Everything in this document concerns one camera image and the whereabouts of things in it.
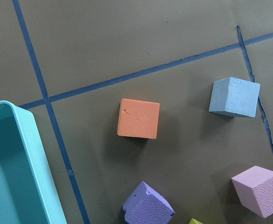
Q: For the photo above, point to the teal plastic bin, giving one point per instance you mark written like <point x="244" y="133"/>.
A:
<point x="27" y="191"/>

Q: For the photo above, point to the pink foam block left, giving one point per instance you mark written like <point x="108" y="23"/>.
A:
<point x="254" y="188"/>

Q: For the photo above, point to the light blue foam block left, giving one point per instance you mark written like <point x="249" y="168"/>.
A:
<point x="234" y="97"/>

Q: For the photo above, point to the orange foam block left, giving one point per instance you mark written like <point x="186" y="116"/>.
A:
<point x="138" y="119"/>

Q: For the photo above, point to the purple foam block left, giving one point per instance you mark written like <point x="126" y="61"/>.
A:
<point x="146" y="206"/>

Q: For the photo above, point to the yellow foam block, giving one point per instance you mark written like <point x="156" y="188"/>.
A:
<point x="194" y="221"/>

